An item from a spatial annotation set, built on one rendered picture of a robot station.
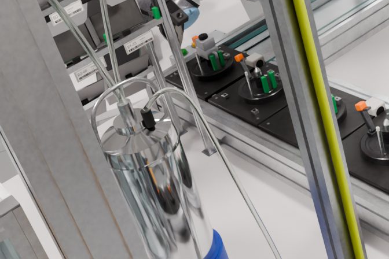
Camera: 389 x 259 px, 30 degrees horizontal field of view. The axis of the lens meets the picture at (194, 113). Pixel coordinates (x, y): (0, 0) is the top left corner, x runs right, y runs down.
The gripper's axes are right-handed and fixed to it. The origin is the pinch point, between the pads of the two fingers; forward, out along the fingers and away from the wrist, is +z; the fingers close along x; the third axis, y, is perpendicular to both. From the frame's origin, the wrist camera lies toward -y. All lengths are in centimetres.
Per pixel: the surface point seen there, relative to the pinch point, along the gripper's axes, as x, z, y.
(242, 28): -22.4, 3.3, -6.3
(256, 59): -7.8, 0.4, -33.4
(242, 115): 13, 2, -52
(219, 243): 55, -14, -106
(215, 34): -15.0, 3.3, 0.1
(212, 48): 1.2, -6.2, -24.7
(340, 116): 0, 0, -78
